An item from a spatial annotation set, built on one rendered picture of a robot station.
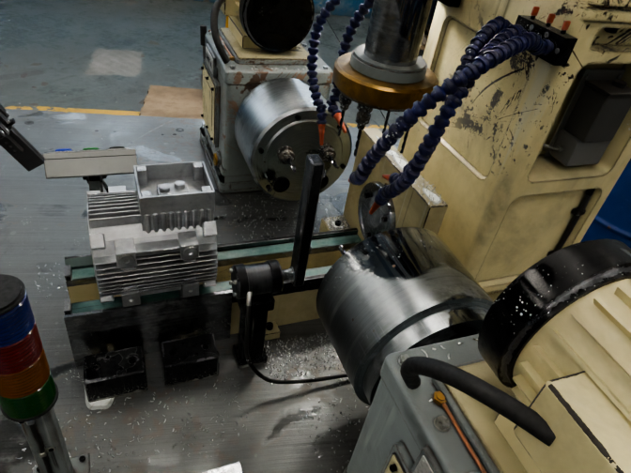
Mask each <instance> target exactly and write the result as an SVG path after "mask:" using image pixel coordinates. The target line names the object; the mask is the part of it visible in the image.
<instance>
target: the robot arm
mask: <svg viewBox="0 0 631 473"><path fill-rule="evenodd" d="M8 117H9V114H8V112H7V111H6V110H5V108H4V107H3V106H2V105H1V104H0V145H1V146H2V147H3V148H4V149H5V150H6V151H7V152H8V153H9V154H10V155H11V156H12V157H13V158H14V159H15V160H16V161H17V162H18V163H20V164H21V165H22V166H23V167H24V168H25V169H26V170H27V171H28V172H29V171H31V170H33V169H35V168H37V167H39V166H40V165H41V164H43V163H44V161H45V158H44V157H43V156H42V155H41V154H40V153H39V152H38V151H37V150H36V149H35V148H34V147H33V146H32V145H31V144H30V143H29V142H28V141H27V140H26V139H25V138H24V137H23V136H22V135H21V134H20V133H19V132H18V131H17V130H16V129H15V128H14V127H13V126H12V125H13V124H15V123H16V121H15V119H14V118H12V119H10V120H8Z"/></svg>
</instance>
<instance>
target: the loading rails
mask: <svg viewBox="0 0 631 473"><path fill-rule="evenodd" d="M358 231H359V230H358V229H357V228H350V229H342V230H334V231H327V232H318V233H313V236H312V241H311V247H312V253H310V254H309V258H308V263H307V268H306V274H305V280H304V285H302V286H293V283H292V282H291V280H288V281H284V287H283V290H282V292H281V293H277V294H273V297H274V299H275V303H274V309H273V310H272V311H268V319H267V327H266V335H265V341H267V340H272V339H277V338H280V333H281V331H280V330H279V327H278V326H281V325H286V324H292V323H297V322H302V321H307V320H313V319H317V318H320V317H319V315H318V313H317V310H316V295H317V291H318V288H319V286H320V284H321V282H322V280H323V279H324V276H325V274H327V272H328V271H329V269H330V268H331V267H332V265H333V264H334V263H335V262H336V261H337V260H338V259H339V258H340V257H341V256H342V254H341V252H340V250H339V247H340V245H343V249H344V250H346V251H348V250H349V249H351V248H352V247H353V246H355V245H356V244H358V243H359V242H361V241H362V240H361V239H360V237H359V235H358ZM294 240H295V236H279V237H272V238H263V239H256V240H247V241H240V242H231V243H224V244H217V253H218V264H217V265H218V268H217V269H218V271H217V274H218V275H217V280H216V285H215V286H209V287H203V283H202V282H200V283H199V296H193V297H187V298H181V297H180V296H179V292H178V290H176V291H170V292H163V293H158V294H151V295H145V296H140V297H141V304H140V305H134V306H129V307H123V305H122V298H121V295H116V296H114V299H115V300H114V301H111V302H105V303H100V294H99V290H98V287H97V282H96V276H95V270H94V265H93V258H92V254H85V255H76V256H68V257H65V280H66V284H67V288H68V291H69V298H67V299H64V313H65V315H64V321H65V325H66V328H67V332H68V335H69V342H70V346H71V350H72V354H73V357H74V361H75V365H76V367H78V366H83V365H84V356H88V355H94V354H98V353H104V352H110V351H117V350H122V349H125V348H131V347H135V346H143V350H144V354H148V353H153V352H159V351H161V347H160V344H161V343H162V342H167V341H172V340H177V339H184V338H188V337H192V336H198V335H203V334H209V333H214V337H215V340H216V341H219V340H223V339H229V338H230V335H231V334H236V333H239V316H240V309H239V305H238V302H237V299H236V298H234V297H233V289H232V285H229V281H231V273H230V272H229V268H231V267H232V266H233V265H238V264H243V265H250V264H257V263H264V262H266V261H267V260H273V259H276V260H277V261H278V262H279V263H280V265H281V268H282V269H288V268H290V266H291V259H292V252H293V246H294Z"/></svg>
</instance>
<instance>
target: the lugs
mask: <svg viewBox="0 0 631 473"><path fill-rule="evenodd" d="M90 193H100V191H87V192H86V195H88V194H90ZM202 229H203V236H204V237H215V236H217V235H218V232H217V225H216V221H204V222H203V223H202ZM89 242H90V249H91V250H92V251H96V250H104V249H106V245H105V237H104V233H96V234H89ZM215 285H216V281H209V282H203V287H209V286H215ZM114 300H115V299H114V296H109V297H102V298H101V297H100V303H105V302H111V301H114Z"/></svg>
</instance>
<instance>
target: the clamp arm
mask: <svg viewBox="0 0 631 473"><path fill-rule="evenodd" d="M324 166H325V163H324V162H323V160H322V159H321V158H320V157H319V155H318V154H313V155H307V157H306V163H305V169H304V176H303V182H302V189H301V196H300V207H299V214H298V220H297V227H296V234H295V240H294V246H293V252H292V259H291V266H290V268H288V271H289V270H293V271H292V272H289V276H293V275H294V277H292V278H289V280H291V282H292V283H293V286H302V285H304V280H305V274H306V268H307V263H308V258H309V254H310V253H312V247H311V241H312V236H313V231H314V225H315V219H316V210H317V204H318V198H319V193H320V188H321V182H322V177H325V175H326V170H325V169H324Z"/></svg>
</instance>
